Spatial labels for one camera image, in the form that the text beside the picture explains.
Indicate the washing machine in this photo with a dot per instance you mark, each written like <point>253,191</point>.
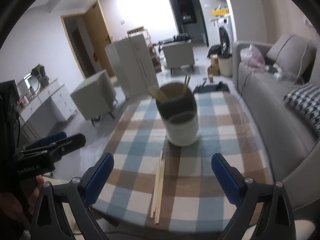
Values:
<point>226,34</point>

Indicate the grey sofa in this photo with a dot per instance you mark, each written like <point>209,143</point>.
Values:
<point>291,143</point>

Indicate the wooden chopstick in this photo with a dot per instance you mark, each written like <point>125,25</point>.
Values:
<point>153,189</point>
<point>156,187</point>
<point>160,192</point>

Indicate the grey white utensil holder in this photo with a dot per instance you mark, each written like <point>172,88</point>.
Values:
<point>178,112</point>

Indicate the chopstick in holder right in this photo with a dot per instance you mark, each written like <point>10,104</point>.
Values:
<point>186,83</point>

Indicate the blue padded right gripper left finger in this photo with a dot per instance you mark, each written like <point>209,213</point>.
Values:
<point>49,218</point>

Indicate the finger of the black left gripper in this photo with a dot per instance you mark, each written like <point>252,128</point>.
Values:
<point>40,156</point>

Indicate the plastic bag on sofa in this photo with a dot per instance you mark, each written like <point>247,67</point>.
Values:
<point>252,57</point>

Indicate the wooden chopstick middle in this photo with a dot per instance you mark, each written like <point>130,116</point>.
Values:
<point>156,187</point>

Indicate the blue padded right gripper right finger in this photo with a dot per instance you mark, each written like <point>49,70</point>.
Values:
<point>276,220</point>

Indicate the wooden door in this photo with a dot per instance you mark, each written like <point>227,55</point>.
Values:
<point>98,34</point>

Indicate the checkered tablecloth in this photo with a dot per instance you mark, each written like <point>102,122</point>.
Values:
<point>192,199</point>

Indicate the beige waste bin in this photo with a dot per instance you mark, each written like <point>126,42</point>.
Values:
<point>225,64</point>

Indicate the houndstooth pillow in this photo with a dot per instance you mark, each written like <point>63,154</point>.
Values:
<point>305,101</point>

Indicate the potted plant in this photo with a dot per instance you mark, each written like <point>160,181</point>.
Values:
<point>40,73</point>

